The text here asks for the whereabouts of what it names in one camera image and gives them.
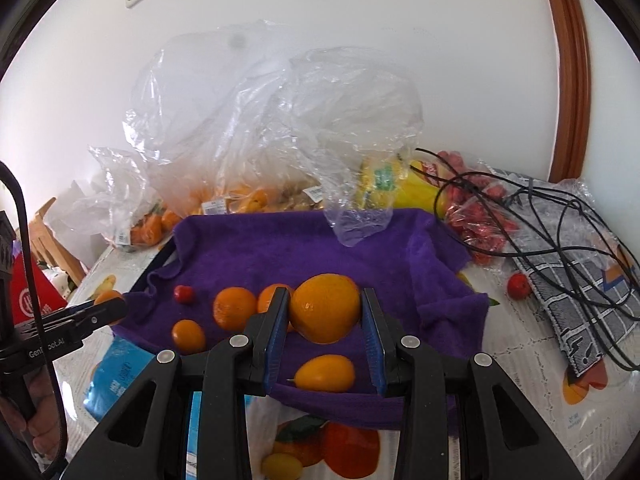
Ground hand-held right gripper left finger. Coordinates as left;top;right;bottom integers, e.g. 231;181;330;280
62;286;293;480

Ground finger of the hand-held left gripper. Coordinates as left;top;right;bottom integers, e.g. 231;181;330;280
62;286;293;480
42;297;127;346

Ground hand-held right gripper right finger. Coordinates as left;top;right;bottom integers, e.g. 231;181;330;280
361;287;583;480

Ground kumquat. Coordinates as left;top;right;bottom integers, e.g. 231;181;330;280
171;319;207;354
294;354;356;392
94;289;126;326

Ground mandarin orange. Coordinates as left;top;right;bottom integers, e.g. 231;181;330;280
257;283;296;333
213;287;258;332

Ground large orange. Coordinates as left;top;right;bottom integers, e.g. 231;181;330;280
289;273;362;345

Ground black tray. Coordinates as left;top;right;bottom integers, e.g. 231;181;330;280
142;239;177;292

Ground bag of red fruits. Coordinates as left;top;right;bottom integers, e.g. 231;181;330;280
434;150;522;267

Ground person's left hand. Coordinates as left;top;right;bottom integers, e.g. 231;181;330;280
0;370;66;461

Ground red packet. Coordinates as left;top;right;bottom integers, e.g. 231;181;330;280
10;255;68;326

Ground blue tissue pack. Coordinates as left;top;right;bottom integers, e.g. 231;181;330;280
82;337;203;480

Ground wooden chair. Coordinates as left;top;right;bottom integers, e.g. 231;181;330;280
27;197;87;287

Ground purple towel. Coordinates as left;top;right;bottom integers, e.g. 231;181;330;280
112;209;491;433

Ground clear bag of leafy mandarins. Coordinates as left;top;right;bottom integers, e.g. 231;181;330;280
89;146;182;252

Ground fruit print tablecloth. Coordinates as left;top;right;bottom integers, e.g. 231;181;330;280
50;240;640;480

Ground bagged beige nuts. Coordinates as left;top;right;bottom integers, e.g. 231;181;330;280
279;179;327;214

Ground pile of bagged oranges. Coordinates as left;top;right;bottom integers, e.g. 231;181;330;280
200;185;282;217

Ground yellow package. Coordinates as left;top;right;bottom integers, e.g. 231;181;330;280
357;154;442;212

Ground grey patterned pouch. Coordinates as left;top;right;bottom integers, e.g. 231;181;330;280
514;174;632;377

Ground large clear plastic bag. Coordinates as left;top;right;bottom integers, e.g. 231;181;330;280
124;19;426;248

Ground black cable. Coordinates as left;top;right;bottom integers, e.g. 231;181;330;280
0;160;68;463
414;147;640;372

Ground wooden door frame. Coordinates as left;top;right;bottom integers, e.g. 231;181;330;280
537;0;593;183

